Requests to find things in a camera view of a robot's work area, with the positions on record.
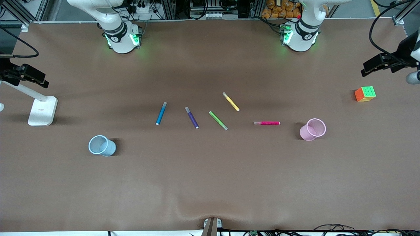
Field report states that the blue marker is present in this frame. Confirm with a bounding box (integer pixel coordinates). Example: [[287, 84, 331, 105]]
[[156, 102, 167, 126]]

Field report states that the white lamp stand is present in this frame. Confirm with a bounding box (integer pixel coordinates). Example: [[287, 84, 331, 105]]
[[0, 80, 58, 127]]

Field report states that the colourful puzzle cube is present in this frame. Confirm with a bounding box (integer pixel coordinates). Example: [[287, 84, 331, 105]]
[[354, 86, 377, 102]]

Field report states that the light blue plastic cup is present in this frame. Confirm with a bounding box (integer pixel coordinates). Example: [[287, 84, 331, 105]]
[[88, 135, 116, 157]]

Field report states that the pink plastic cup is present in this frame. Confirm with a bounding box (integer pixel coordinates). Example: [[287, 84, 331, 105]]
[[300, 118, 327, 142]]

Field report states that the orange snack bags pile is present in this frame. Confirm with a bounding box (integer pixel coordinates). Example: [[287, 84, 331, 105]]
[[261, 0, 302, 19]]

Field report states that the white power strip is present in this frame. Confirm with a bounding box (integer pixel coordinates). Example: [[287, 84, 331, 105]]
[[135, 4, 164, 14]]

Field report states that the yellow marker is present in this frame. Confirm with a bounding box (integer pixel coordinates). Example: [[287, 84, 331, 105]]
[[222, 92, 240, 112]]

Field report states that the purple marker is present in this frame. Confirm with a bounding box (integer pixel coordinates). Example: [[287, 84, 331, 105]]
[[185, 107, 200, 129]]

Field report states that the green marker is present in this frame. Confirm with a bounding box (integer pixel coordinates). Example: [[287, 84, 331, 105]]
[[209, 111, 229, 131]]

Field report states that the metal table edge clamp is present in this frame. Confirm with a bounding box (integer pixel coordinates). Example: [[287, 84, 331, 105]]
[[201, 217, 222, 236]]

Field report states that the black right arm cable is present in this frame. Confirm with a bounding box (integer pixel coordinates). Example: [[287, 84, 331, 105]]
[[0, 26, 40, 59]]

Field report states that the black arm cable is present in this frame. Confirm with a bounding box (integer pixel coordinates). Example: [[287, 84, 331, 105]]
[[0, 26, 40, 59], [369, 0, 420, 66]]

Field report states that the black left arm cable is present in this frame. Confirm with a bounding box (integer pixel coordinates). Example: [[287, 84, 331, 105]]
[[369, 0, 420, 66]]

